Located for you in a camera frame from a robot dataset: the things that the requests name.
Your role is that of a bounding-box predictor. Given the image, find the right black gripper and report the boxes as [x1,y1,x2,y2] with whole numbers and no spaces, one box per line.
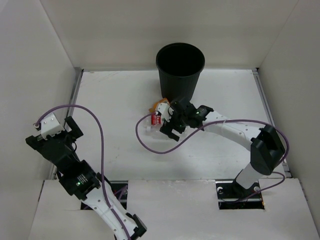
[160,106,188,142]

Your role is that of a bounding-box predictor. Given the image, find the red label clear bottle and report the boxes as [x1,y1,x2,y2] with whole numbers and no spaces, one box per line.
[142,112,163,128]

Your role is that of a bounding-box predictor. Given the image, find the clear bottle white cap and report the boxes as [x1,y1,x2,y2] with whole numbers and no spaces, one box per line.
[144,125,189,141]

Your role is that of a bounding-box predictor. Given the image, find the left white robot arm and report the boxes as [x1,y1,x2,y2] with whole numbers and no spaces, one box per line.
[25,113,147,240]

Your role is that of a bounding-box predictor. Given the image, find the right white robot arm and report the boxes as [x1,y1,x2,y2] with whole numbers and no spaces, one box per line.
[155,98,286,198]

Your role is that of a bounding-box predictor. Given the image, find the black plastic waste bin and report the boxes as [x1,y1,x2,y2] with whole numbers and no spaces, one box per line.
[155,42,205,102]

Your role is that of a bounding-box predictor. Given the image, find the small orange juice bottle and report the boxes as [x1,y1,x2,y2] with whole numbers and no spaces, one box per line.
[148,98,170,113]

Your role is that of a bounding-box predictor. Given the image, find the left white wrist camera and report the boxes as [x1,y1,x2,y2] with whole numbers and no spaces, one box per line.
[33,113,65,140]

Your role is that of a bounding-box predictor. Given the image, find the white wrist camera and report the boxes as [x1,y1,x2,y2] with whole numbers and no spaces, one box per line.
[156,103,174,123]
[33,113,65,140]

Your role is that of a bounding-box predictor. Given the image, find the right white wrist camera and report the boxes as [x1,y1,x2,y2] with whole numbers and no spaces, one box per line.
[156,103,174,123]

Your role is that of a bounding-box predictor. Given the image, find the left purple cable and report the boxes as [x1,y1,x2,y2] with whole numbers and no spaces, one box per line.
[34,104,137,240]

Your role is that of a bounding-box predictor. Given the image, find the left aluminium frame rail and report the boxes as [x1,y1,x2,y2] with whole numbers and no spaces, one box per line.
[49,66,85,181]

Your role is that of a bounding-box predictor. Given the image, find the aluminium frame rail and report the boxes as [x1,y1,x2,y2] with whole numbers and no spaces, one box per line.
[251,68,292,178]
[49,66,85,181]

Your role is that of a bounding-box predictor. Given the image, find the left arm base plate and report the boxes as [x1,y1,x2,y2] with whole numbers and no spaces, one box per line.
[110,181,129,209]

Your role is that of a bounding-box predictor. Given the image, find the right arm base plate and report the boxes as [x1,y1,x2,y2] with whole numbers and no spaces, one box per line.
[215,179,265,210]

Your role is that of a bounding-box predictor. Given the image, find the right aluminium frame rail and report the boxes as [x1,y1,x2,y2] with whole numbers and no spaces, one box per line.
[251,68,292,178]

